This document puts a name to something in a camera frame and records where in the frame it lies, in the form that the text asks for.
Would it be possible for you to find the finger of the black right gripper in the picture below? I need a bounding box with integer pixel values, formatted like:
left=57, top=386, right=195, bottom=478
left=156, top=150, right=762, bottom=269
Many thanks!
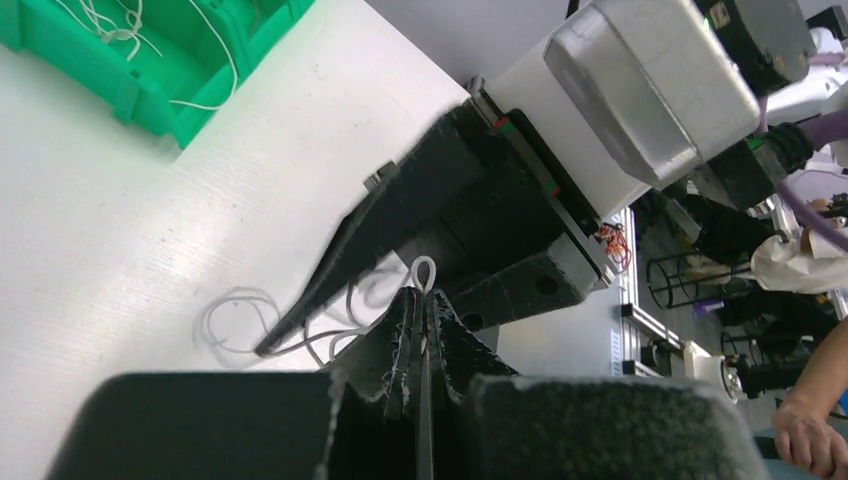
left=254, top=115, right=484, bottom=357
left=443, top=233, right=600, bottom=331

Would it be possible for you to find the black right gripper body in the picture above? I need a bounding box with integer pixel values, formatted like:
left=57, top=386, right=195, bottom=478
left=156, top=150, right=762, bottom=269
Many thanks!
left=397, top=108, right=615, bottom=295

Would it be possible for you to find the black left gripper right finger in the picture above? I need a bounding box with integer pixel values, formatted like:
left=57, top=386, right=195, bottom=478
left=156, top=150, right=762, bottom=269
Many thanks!
left=425, top=291, right=769, bottom=479

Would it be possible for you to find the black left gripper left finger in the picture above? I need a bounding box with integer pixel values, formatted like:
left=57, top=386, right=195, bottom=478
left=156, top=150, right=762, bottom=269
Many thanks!
left=48, top=287, right=424, bottom=479

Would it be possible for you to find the multicolour wire bundle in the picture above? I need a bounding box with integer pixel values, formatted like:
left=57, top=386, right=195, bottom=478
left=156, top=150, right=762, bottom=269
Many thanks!
left=198, top=254, right=439, bottom=369

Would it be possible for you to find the white wire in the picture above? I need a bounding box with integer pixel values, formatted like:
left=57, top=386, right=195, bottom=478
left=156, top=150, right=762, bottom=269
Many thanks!
left=52, top=0, right=240, bottom=113

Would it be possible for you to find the bystander bare forearm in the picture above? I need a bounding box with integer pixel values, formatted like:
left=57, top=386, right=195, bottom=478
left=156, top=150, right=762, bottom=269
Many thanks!
left=790, top=319, right=847, bottom=416

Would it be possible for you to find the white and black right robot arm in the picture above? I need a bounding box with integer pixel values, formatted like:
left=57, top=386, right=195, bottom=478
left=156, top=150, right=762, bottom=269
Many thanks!
left=254, top=1, right=847, bottom=357

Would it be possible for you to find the bystander bare hand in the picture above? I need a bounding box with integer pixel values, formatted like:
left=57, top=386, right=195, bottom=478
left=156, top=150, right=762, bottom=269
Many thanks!
left=773, top=390, right=847, bottom=479

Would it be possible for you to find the green plastic compartment bin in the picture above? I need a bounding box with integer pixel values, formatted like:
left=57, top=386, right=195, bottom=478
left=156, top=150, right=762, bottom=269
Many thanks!
left=1, top=0, right=312, bottom=148

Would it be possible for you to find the small orange wire bundle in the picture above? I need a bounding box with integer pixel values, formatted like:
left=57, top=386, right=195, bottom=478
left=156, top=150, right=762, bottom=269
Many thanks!
left=598, top=223, right=633, bottom=274

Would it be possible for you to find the aluminium frame rail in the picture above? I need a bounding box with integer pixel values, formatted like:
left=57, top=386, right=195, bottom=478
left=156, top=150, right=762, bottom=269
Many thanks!
left=610, top=207, right=683, bottom=377

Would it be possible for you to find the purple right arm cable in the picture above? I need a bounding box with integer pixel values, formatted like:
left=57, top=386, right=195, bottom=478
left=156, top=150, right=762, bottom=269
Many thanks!
left=755, top=52, right=848, bottom=254

